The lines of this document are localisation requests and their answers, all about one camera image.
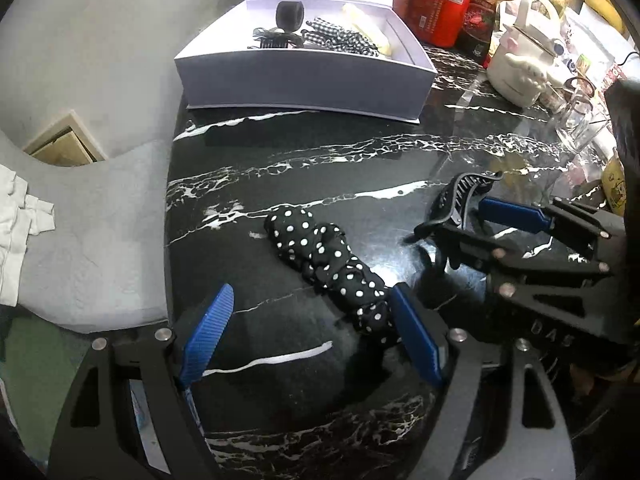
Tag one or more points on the black hair claw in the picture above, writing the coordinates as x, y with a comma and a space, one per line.
457, 197

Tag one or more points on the red tin canister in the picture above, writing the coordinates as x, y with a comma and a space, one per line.
440, 5

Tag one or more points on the black snack bag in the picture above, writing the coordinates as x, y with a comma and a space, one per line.
487, 20

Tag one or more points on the cardboard box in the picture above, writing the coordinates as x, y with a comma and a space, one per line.
60, 145

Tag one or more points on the white cloth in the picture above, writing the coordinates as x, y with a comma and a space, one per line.
20, 240

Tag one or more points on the gingham checked scrunchie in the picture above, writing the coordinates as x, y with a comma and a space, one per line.
340, 35

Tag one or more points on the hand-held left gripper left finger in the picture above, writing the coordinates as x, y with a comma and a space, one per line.
205, 340

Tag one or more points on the clear glass cup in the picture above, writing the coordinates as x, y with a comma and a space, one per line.
580, 120

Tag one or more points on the grey seat cushion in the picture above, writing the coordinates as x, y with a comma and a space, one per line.
100, 240

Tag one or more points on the lavender gift box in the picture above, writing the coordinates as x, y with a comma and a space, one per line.
300, 80

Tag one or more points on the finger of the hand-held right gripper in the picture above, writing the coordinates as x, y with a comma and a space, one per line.
470, 247
510, 214

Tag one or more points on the yellow paper bowl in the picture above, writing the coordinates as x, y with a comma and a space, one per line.
615, 185

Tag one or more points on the white ceramic teapot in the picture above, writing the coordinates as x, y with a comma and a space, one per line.
522, 70

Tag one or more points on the dark brown hair clip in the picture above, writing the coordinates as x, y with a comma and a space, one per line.
272, 40

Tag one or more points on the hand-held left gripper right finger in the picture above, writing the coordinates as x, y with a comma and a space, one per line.
415, 340

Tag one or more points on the pale yellow hair claw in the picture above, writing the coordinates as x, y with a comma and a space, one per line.
370, 32

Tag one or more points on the black polka-dot scrunchie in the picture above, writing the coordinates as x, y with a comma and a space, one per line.
330, 265

